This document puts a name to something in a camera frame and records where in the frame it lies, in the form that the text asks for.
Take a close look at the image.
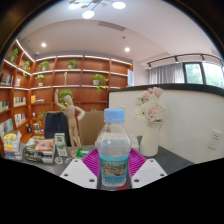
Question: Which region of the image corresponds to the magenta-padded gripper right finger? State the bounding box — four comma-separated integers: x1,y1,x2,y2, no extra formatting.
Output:
128,148,168,189

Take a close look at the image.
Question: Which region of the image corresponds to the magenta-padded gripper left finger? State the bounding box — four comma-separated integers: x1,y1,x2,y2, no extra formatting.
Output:
59,148,101,190

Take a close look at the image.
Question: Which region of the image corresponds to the clear blue-capped water bottle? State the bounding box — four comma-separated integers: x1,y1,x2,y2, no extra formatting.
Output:
95,107,132,188

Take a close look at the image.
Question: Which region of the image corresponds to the dark book stack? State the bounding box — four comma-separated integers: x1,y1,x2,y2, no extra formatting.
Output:
23,137,56,164

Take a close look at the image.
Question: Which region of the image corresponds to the tan chair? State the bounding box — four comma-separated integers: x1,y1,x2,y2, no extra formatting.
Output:
77,110,106,146

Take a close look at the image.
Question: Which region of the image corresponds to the dark chair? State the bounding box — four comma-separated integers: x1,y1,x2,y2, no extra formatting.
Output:
44,111,72,147

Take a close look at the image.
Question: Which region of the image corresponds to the wooden artist mannequin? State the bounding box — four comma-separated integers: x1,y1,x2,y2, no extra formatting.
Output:
54,88,86,158

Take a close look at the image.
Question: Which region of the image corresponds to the pink white flower bouquet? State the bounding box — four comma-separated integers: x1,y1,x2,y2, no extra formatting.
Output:
133,87,167,126

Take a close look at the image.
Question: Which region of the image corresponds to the orange wooden shelf unit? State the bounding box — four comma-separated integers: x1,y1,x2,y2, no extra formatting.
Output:
0,39,134,158

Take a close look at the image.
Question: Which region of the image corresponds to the grey curtain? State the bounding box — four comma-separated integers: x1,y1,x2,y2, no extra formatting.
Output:
148,63,185,85

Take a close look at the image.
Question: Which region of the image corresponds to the window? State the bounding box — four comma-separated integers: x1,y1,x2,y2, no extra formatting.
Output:
183,61,224,89

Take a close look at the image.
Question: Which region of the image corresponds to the ceiling air vent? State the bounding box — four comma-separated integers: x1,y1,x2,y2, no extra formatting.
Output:
98,20,126,32

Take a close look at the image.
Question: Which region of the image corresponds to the branched ceiling lamp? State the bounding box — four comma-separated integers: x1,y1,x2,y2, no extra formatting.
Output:
68,0,127,20

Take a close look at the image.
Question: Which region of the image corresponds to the black track light rail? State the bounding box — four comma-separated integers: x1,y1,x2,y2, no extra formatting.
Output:
146,53,224,69

